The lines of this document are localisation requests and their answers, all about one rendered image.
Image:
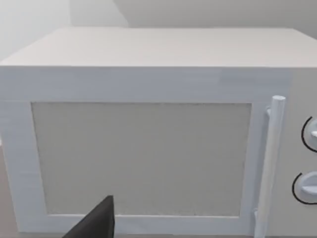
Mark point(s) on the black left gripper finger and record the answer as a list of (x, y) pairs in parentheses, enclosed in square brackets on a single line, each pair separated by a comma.
[(99, 220)]

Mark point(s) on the pale microwave oven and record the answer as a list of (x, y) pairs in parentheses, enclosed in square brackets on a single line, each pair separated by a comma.
[(158, 49)]

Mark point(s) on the pale microwave door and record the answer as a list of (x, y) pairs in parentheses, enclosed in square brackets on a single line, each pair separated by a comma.
[(138, 158)]

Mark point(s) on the pale microwave knob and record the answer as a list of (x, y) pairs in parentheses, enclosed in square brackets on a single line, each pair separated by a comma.
[(311, 134), (308, 188)]

